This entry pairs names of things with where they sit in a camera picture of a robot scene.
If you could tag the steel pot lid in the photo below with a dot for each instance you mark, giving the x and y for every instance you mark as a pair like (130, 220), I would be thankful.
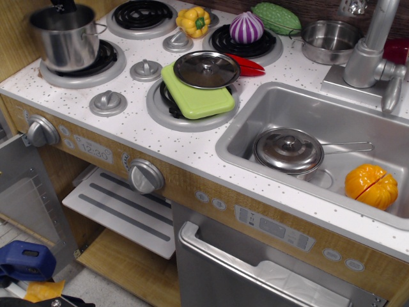
(206, 70)

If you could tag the orange toy pumpkin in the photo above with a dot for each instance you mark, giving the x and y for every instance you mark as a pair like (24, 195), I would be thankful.
(372, 185)

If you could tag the yellow cloth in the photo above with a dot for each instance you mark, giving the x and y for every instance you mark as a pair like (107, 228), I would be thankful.
(43, 290)

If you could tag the left oven control knob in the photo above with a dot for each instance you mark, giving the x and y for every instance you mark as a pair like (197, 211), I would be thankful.
(41, 132)

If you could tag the yellow toy bell pepper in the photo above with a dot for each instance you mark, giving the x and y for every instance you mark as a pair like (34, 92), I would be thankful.
(193, 22)

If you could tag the front right stove burner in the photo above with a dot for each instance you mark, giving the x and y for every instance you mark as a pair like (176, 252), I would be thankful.
(158, 108)

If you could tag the purple striped toy onion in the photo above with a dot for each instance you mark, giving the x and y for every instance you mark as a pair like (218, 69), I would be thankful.
(246, 28)

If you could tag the red toy chili pepper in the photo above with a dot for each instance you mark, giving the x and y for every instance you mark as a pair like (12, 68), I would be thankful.
(248, 68)

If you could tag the middle stovetop silver knob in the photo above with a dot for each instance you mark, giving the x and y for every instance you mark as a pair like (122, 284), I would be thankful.
(146, 71)

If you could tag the red cup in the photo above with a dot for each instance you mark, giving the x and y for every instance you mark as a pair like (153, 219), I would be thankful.
(396, 50)

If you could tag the front left stove burner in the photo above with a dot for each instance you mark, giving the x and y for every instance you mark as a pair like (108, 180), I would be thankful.
(109, 64)

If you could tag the right oven control knob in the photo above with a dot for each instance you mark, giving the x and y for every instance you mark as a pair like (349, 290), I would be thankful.
(144, 177)

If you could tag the open oven door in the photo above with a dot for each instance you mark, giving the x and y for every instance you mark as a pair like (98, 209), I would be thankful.
(29, 201)

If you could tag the blue clamp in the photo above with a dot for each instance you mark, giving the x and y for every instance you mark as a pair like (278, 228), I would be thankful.
(26, 261)

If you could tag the rear stovetop silver knob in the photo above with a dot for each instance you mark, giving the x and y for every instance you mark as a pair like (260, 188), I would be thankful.
(214, 20)

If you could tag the white oven rack shelf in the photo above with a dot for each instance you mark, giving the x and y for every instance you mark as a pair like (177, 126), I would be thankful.
(145, 219)

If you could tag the back stovetop silver knob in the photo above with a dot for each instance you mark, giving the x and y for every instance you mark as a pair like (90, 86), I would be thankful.
(178, 43)

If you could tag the back left stove burner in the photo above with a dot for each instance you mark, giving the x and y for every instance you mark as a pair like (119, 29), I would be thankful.
(141, 20)

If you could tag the green toy bitter gourd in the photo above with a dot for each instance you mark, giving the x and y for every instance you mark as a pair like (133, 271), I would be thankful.
(276, 18)

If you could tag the tall steel stock pot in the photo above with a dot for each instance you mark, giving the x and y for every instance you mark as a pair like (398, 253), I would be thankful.
(66, 42)

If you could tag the green plastic cutting board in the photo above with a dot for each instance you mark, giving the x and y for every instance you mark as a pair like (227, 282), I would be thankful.
(195, 103)

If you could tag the silver dishwasher door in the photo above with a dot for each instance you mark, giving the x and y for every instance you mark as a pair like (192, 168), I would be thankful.
(220, 266)

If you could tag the small steel pot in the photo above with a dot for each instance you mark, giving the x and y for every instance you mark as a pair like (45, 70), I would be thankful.
(327, 42)

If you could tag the front stovetop silver knob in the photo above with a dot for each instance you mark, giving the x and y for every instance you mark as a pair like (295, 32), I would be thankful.
(108, 103)

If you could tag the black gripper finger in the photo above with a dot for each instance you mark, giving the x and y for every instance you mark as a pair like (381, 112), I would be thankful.
(64, 6)

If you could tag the stovetop silver knob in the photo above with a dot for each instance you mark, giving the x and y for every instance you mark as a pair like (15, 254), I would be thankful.
(146, 71)
(178, 43)
(214, 20)
(108, 103)

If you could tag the silver toy faucet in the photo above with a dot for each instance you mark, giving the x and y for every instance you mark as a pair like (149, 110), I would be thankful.
(368, 77)

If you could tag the lidded steel saucepan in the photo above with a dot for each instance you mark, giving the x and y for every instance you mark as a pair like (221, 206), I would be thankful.
(297, 153)

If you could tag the back right stove burner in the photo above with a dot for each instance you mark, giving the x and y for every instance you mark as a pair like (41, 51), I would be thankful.
(265, 51)

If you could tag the oven control knob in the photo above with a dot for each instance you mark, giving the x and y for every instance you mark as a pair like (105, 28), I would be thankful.
(41, 132)
(144, 177)

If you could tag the stove burner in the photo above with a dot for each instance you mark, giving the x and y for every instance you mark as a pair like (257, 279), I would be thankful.
(265, 51)
(141, 20)
(158, 108)
(109, 64)

